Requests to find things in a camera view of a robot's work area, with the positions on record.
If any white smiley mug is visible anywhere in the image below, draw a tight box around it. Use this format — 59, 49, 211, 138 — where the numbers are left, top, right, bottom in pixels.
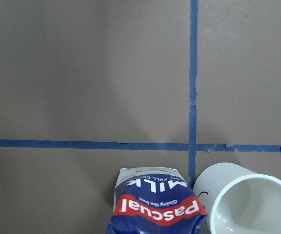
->
193, 163, 281, 234

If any blue milk carton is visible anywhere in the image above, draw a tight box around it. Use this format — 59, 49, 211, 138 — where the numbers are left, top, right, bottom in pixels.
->
107, 167, 207, 234

